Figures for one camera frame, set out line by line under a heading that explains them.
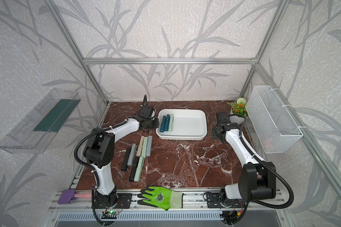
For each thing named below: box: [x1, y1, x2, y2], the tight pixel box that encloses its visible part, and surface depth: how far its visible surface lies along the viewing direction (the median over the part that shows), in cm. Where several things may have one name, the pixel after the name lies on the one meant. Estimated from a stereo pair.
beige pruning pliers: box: [135, 135, 145, 158], surface depth 93 cm
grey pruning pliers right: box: [145, 135, 153, 158], surface depth 93 cm
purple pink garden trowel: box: [57, 189, 92, 205], surface depth 75 cm
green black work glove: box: [137, 186, 184, 211], surface depth 75 cm
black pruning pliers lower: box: [129, 156, 140, 182], surface depth 84 cm
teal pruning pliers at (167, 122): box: [164, 113, 171, 131], surface depth 107 cm
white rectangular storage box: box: [155, 108, 208, 141], surface depth 105 cm
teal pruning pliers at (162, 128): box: [159, 115, 167, 133], surface depth 104 cm
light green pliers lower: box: [134, 156, 145, 183], surface depth 84 cm
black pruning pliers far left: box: [121, 148, 132, 171], surface depth 87 cm
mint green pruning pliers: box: [168, 113, 175, 132], surface depth 107 cm
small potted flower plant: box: [226, 97, 249, 125], surface depth 100 cm
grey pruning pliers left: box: [127, 143, 136, 166], surface depth 90 cm
